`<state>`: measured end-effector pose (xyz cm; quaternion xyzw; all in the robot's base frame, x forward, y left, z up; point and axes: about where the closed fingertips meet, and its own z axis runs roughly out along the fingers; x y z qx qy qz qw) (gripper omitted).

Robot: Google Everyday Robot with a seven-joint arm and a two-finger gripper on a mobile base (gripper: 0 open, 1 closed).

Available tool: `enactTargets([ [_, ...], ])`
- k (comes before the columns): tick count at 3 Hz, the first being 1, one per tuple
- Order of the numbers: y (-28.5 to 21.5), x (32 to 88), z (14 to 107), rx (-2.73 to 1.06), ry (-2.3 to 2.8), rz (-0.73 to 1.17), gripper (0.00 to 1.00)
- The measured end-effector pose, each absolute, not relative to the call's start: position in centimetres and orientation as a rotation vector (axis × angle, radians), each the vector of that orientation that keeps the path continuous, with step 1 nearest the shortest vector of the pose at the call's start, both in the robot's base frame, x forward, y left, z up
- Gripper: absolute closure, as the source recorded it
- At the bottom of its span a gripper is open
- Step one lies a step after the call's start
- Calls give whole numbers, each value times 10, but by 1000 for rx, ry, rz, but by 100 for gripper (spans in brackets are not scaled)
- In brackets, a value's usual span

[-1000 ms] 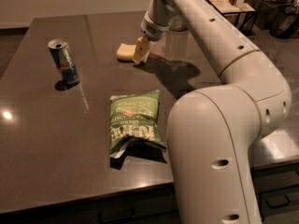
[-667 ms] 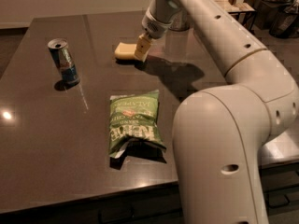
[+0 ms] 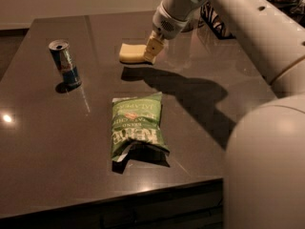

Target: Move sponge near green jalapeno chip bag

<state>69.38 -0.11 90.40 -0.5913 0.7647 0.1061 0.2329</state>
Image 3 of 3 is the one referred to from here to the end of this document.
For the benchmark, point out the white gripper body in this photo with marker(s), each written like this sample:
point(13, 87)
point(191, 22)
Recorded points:
point(166, 23)

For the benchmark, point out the yellow sponge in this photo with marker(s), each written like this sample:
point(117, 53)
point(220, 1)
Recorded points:
point(133, 54)

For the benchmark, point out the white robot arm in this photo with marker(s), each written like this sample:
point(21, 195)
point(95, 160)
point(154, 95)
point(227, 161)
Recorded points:
point(264, 170)

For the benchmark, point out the green jalapeno chip bag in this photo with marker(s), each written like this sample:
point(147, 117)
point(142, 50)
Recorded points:
point(136, 122)

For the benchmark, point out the blue silver energy drink can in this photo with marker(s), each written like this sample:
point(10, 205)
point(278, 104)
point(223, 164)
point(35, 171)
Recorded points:
point(60, 52)

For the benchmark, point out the black wire napkin basket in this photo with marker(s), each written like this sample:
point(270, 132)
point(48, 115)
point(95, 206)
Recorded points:
point(206, 15)

